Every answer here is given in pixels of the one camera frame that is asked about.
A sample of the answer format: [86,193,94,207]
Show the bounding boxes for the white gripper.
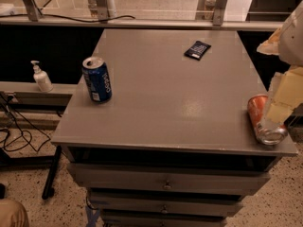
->
[257,2,303,124]

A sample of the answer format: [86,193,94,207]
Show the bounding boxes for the orange soda can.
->
[247,95,288,146]

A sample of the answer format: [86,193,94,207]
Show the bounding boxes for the blue Pepsi can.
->
[82,57,112,103]

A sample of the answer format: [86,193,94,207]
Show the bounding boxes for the dark blue snack packet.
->
[184,41,211,61]

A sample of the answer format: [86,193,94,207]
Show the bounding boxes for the grey drawer cabinet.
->
[52,29,297,227]

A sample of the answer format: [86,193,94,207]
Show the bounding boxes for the white pump sanitizer bottle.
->
[31,61,53,92]

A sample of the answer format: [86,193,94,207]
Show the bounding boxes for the blue tape on floor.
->
[85,206,100,227]

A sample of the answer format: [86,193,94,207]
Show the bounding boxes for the black metal stand leg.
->
[42,146,62,200]

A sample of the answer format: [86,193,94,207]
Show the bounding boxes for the tan object bottom left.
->
[0,199,29,227]

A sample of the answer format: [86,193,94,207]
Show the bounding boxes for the metal frame post right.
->
[213,0,227,26]

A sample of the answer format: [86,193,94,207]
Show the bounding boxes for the metal frame post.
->
[213,0,227,26]
[22,0,42,22]
[96,0,109,20]

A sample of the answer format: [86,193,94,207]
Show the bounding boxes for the metal frame post middle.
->
[96,0,109,20]

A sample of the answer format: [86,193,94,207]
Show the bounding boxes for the metal frame post left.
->
[22,0,42,22]

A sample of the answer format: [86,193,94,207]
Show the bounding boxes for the black floor cables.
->
[0,92,64,153]

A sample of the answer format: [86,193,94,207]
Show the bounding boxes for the black cable on ledge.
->
[0,12,136,24]

